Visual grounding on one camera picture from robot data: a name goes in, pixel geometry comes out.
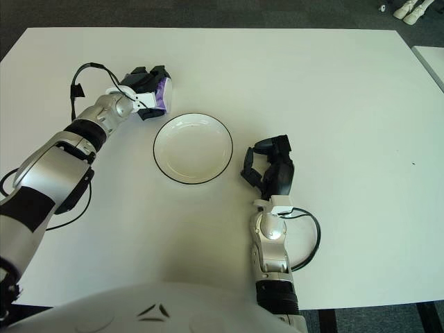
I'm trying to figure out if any purple tissue paper pack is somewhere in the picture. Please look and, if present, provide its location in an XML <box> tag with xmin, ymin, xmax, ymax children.
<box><xmin>154</xmin><ymin>78</ymin><xmax>173</xmax><ymax>114</ymax></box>

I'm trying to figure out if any white side table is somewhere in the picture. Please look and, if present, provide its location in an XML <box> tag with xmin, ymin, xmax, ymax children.
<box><xmin>411</xmin><ymin>45</ymin><xmax>444</xmax><ymax>94</ymax></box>

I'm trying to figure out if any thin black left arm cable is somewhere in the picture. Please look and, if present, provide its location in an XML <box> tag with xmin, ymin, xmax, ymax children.
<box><xmin>0</xmin><ymin>166</ymin><xmax>94</xmax><ymax>232</ymax></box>

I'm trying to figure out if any black table leg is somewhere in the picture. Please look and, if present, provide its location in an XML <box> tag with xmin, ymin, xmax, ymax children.
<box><xmin>418</xmin><ymin>301</ymin><xmax>438</xmax><ymax>333</ymax></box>
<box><xmin>317</xmin><ymin>308</ymin><xmax>337</xmax><ymax>333</ymax></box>

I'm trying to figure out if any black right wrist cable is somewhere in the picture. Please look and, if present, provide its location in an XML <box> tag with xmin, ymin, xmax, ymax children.
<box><xmin>280</xmin><ymin>207</ymin><xmax>322</xmax><ymax>271</ymax></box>

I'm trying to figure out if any thick black left wrist cable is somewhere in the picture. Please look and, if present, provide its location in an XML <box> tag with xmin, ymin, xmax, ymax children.
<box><xmin>69</xmin><ymin>62</ymin><xmax>139</xmax><ymax>121</ymax></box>

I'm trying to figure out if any white humanoid robot foot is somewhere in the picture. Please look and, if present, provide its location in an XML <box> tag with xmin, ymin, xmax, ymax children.
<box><xmin>403</xmin><ymin>0</ymin><xmax>434</xmax><ymax>25</ymax></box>
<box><xmin>393</xmin><ymin>0</ymin><xmax>417</xmax><ymax>19</ymax></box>

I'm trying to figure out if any white plate with black rim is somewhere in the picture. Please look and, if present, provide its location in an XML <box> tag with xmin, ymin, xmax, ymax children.
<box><xmin>153</xmin><ymin>112</ymin><xmax>234</xmax><ymax>185</ymax></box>

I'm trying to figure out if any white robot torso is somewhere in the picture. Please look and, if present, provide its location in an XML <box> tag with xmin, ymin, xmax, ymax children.
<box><xmin>0</xmin><ymin>281</ymin><xmax>302</xmax><ymax>333</ymax></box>

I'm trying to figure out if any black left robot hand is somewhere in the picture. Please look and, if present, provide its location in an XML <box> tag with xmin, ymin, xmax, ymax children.
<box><xmin>119</xmin><ymin>65</ymin><xmax>171</xmax><ymax>121</ymax></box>

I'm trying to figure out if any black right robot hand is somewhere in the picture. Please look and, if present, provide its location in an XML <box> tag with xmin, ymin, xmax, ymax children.
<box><xmin>239</xmin><ymin>134</ymin><xmax>296</xmax><ymax>201</ymax></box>

